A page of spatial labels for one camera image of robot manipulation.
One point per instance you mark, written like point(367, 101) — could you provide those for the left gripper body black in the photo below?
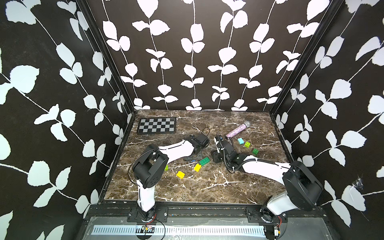
point(198, 157)

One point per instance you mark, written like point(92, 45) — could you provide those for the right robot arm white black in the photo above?
point(302, 188)

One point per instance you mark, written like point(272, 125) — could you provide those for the yellow lego brick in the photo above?
point(180, 175)
point(197, 167)

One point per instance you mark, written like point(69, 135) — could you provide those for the white perforated strip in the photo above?
point(130, 230)

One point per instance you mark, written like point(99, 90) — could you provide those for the lime green lego brick right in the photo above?
point(247, 144)

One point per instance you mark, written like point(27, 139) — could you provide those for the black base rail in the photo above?
point(165, 211)

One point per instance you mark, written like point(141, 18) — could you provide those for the black white checkerboard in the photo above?
point(150, 126)

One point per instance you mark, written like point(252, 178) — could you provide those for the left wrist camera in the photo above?
point(202, 140)

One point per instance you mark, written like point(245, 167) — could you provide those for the purple glitter microphone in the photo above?
point(238, 130)

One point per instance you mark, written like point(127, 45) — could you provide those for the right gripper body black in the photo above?
point(217, 157)

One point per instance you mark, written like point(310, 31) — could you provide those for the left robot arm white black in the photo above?
point(150, 166)

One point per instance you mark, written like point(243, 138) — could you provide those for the dark green long lego brick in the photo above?
point(204, 161)

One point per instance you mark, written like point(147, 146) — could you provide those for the yellow lego brick front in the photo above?
point(180, 175)

